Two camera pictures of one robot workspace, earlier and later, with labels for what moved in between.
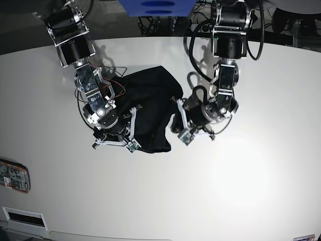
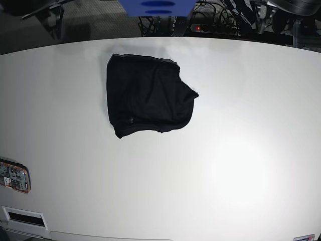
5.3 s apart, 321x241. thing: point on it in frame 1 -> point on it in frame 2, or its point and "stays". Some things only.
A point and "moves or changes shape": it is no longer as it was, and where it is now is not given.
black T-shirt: x=153 y=91 moves or changes shape
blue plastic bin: x=158 y=8 stays
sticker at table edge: x=309 y=237 stays
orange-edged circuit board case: x=15 y=175 stays
